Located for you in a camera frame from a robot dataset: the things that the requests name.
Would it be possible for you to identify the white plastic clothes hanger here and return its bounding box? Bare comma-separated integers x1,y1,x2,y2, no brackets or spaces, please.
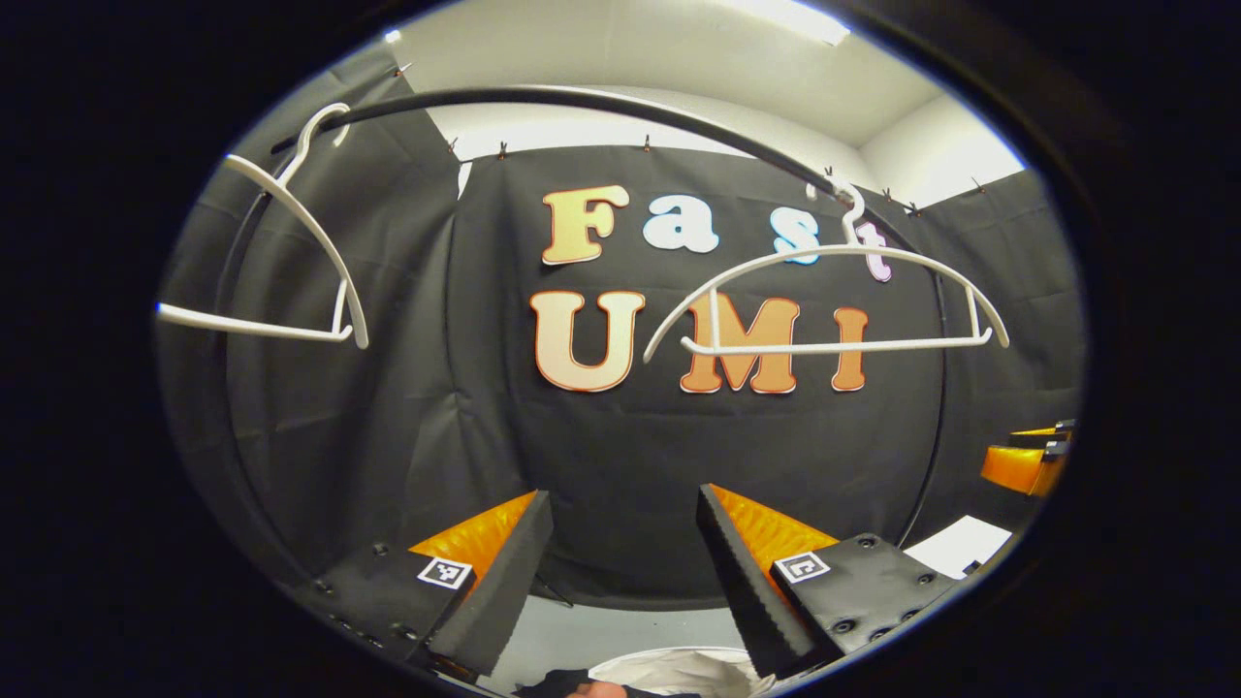
155,102,371,350
643,177,1011,365

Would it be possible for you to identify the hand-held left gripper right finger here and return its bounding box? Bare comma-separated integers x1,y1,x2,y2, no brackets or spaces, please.
696,483,961,680

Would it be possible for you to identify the black metal clothes rack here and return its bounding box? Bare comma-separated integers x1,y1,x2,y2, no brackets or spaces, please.
208,85,951,583

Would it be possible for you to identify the white flat board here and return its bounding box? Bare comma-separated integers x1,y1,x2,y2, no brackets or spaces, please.
902,516,1014,580

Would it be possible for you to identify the black backdrop cloth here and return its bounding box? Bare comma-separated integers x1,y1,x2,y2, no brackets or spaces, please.
155,44,1087,612

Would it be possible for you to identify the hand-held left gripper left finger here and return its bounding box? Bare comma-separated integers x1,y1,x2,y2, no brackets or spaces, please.
310,490,556,680

